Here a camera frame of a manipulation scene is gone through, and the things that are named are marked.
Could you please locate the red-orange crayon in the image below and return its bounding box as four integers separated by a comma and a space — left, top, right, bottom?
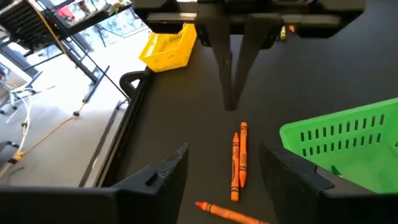
195, 200, 271, 224

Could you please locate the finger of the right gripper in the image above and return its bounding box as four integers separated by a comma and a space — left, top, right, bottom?
201, 30, 234, 110
233, 27, 274, 110

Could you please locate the green plastic basket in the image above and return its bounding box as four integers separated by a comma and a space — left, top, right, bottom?
279, 98, 398, 194

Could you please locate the yellow floor cable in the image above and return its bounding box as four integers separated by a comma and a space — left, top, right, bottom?
6, 6, 90, 162

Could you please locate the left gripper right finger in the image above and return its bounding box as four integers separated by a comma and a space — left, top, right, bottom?
260, 141, 398, 224

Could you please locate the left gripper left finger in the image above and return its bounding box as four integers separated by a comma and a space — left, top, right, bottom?
0, 142, 189, 224

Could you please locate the black table frame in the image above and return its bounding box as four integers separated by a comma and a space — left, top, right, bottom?
79, 70, 155, 187

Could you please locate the black desk with leg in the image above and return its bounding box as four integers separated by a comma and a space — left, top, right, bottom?
0, 0, 133, 105

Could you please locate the white office chair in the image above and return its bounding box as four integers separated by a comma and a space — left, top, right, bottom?
0, 70, 43, 116

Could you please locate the black frame bracket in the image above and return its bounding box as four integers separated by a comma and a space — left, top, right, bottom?
119, 70, 150, 98

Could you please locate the yellow plastic basket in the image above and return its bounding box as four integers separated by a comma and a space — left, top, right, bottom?
138, 23, 198, 73

